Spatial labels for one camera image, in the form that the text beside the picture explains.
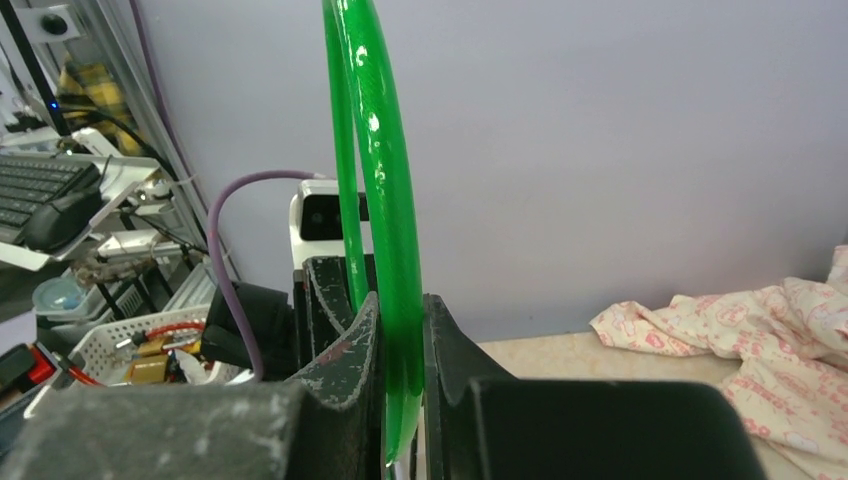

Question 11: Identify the pink patterned cloth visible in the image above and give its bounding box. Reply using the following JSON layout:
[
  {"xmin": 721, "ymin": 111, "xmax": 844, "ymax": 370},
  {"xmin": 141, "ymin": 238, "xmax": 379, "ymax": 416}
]
[{"xmin": 590, "ymin": 245, "xmax": 847, "ymax": 479}]

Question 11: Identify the white plastic basket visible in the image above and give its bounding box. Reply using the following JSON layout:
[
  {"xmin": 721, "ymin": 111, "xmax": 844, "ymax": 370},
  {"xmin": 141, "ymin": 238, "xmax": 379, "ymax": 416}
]
[{"xmin": 60, "ymin": 306, "xmax": 241, "ymax": 386}]

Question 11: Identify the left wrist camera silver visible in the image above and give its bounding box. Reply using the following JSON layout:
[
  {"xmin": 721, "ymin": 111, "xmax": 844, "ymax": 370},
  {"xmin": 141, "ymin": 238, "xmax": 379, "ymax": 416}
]
[{"xmin": 288, "ymin": 179, "xmax": 345, "ymax": 270}]

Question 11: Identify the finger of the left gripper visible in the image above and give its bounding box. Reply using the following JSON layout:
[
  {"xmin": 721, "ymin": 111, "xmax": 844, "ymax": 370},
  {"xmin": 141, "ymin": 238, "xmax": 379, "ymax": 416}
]
[{"xmin": 303, "ymin": 256, "xmax": 354, "ymax": 345}]

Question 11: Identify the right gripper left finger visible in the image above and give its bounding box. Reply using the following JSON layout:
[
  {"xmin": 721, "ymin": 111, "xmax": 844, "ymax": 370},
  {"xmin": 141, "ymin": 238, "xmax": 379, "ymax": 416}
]
[{"xmin": 1, "ymin": 294, "xmax": 385, "ymax": 479}]

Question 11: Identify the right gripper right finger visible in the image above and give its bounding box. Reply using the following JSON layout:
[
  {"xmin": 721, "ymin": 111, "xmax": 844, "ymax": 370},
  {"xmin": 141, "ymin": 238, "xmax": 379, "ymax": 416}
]
[{"xmin": 423, "ymin": 294, "xmax": 766, "ymax": 479}]

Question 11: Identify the green cable lock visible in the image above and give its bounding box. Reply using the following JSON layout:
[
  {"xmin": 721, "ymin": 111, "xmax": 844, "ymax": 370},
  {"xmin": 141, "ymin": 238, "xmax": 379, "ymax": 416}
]
[{"xmin": 322, "ymin": 1, "xmax": 425, "ymax": 465}]

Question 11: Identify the black keyboard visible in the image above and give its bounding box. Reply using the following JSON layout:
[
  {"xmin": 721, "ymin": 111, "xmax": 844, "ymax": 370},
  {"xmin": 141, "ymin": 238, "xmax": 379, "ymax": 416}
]
[{"xmin": 1, "ymin": 156, "xmax": 105, "ymax": 253}]

